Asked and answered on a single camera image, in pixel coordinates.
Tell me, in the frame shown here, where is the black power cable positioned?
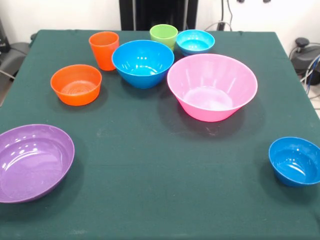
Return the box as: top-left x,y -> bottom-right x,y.
216,0 -> 234,31

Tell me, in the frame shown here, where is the large light blue bowl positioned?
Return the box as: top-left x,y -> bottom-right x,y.
111,39 -> 175,89

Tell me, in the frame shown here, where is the large pink plastic bowl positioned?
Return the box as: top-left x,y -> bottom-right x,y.
166,53 -> 259,123

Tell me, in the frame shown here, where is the orange plastic cup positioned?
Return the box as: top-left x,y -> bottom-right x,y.
88,31 -> 120,72

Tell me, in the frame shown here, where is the orange plastic bowl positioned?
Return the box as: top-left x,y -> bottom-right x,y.
50,64 -> 103,107

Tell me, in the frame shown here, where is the grey office chair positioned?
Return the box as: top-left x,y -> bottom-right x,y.
0,17 -> 37,81

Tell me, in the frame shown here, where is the dark green tablecloth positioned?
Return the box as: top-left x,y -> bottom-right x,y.
0,29 -> 320,240

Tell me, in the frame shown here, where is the green plastic cup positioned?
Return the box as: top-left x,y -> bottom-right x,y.
149,23 -> 179,52

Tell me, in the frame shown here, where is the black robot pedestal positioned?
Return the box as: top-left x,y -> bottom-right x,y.
118,0 -> 199,31

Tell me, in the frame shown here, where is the small cyan ribbed bowl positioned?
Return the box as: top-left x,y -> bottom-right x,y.
176,29 -> 216,57

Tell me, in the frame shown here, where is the small dark blue bowl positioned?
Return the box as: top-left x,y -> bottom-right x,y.
268,136 -> 320,188

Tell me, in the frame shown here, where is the blue cable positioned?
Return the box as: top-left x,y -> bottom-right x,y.
299,54 -> 320,101

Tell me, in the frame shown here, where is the large purple plastic bowl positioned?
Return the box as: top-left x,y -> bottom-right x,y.
0,124 -> 76,204

